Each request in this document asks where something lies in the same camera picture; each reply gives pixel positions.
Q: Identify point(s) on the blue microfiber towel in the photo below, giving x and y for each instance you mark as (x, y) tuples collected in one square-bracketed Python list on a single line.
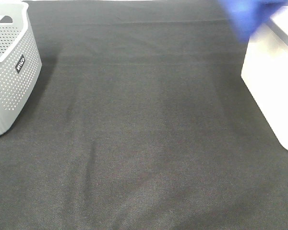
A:
[(246, 16)]

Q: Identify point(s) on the black fabric table cover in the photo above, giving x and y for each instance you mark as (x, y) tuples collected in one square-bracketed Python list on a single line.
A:
[(140, 120)]

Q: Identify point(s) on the white plastic storage basket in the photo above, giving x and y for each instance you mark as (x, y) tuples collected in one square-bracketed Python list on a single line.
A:
[(265, 72)]

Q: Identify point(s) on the grey perforated plastic basket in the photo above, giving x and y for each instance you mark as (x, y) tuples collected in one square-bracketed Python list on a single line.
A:
[(20, 62)]

